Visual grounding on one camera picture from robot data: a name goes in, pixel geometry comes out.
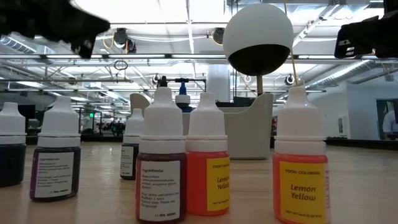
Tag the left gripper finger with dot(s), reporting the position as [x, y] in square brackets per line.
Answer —
[84, 46]
[90, 26]

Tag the large blue-tip coloring bottle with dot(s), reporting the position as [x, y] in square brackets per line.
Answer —
[183, 99]

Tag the small black food coloring bottle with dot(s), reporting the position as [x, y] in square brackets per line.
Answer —
[130, 155]

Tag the small purple food coloring bottle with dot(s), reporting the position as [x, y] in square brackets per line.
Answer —
[54, 168]

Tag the small dark blue coloring bottle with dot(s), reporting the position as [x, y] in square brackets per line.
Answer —
[11, 149]

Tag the small dark red coloring bottle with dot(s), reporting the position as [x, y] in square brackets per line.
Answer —
[160, 186]

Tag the clear plastic tray with batteries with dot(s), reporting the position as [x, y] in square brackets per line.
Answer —
[248, 130]

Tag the small orange bottle yellow label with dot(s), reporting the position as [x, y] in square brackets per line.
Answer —
[300, 186]
[205, 180]

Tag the black monitor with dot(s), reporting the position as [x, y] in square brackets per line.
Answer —
[29, 111]

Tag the white globe table lamp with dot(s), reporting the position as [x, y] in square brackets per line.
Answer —
[258, 28]

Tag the black aluminium table frame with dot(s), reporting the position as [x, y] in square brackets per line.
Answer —
[93, 140]

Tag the white framed wall picture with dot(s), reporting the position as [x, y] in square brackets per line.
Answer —
[341, 125]

